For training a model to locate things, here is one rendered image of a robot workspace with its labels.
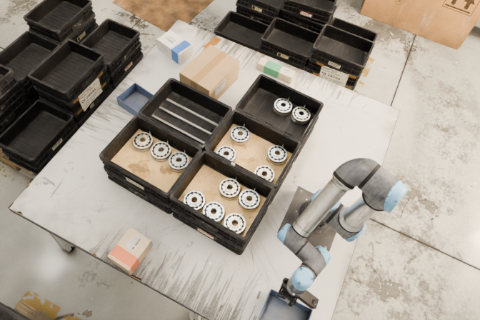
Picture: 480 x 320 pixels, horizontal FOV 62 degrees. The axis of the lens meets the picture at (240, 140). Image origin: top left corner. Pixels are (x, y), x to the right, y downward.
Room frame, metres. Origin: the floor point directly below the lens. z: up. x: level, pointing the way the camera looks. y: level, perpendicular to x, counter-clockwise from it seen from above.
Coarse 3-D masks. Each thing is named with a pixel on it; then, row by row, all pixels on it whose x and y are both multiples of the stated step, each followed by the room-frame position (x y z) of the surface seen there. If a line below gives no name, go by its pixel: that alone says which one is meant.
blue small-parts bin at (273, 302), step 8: (272, 296) 0.44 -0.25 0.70; (264, 304) 0.39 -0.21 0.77; (272, 304) 0.41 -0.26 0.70; (280, 304) 0.42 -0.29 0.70; (288, 304) 0.42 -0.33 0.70; (296, 304) 0.42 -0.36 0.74; (264, 312) 0.37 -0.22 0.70; (272, 312) 0.38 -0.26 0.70; (280, 312) 0.38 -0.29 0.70; (288, 312) 0.39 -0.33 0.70; (296, 312) 0.39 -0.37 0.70; (304, 312) 0.40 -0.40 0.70
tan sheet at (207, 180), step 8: (208, 168) 0.98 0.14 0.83; (200, 176) 0.93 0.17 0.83; (208, 176) 0.93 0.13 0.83; (216, 176) 0.94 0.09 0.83; (224, 176) 0.95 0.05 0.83; (192, 184) 0.88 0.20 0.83; (200, 184) 0.88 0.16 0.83; (208, 184) 0.89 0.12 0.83; (216, 184) 0.90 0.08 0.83; (240, 184) 0.92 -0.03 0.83; (184, 192) 0.83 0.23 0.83; (208, 192) 0.85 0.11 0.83; (216, 192) 0.86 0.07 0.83; (240, 192) 0.88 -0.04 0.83; (208, 200) 0.81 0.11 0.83; (216, 200) 0.82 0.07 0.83; (224, 200) 0.82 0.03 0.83; (232, 200) 0.83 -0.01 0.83; (248, 200) 0.84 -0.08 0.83; (264, 200) 0.85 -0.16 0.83; (224, 208) 0.78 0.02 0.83; (232, 208) 0.79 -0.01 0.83; (240, 208) 0.79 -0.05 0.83; (224, 216) 0.74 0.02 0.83; (248, 216) 0.76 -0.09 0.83; (232, 224) 0.71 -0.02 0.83; (248, 224) 0.72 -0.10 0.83
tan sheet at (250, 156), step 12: (228, 132) 1.21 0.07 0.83; (228, 144) 1.14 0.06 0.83; (252, 144) 1.16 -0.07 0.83; (264, 144) 1.17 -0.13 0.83; (240, 156) 1.08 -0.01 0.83; (252, 156) 1.09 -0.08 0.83; (264, 156) 1.10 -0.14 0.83; (288, 156) 1.12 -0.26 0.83; (252, 168) 1.02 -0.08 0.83; (276, 168) 1.04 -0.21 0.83; (276, 180) 0.97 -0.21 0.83
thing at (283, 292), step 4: (284, 280) 0.46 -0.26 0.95; (288, 280) 0.46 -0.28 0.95; (284, 284) 0.44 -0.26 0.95; (280, 288) 0.44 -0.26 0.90; (284, 288) 0.43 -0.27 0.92; (280, 292) 0.42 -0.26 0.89; (284, 292) 0.42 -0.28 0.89; (288, 292) 0.41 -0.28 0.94; (280, 296) 0.41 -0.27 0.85; (284, 296) 0.41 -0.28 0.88; (288, 296) 0.41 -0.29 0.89; (292, 296) 0.41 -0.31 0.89; (296, 296) 0.40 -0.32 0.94; (292, 300) 0.40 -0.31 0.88; (296, 300) 0.40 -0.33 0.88
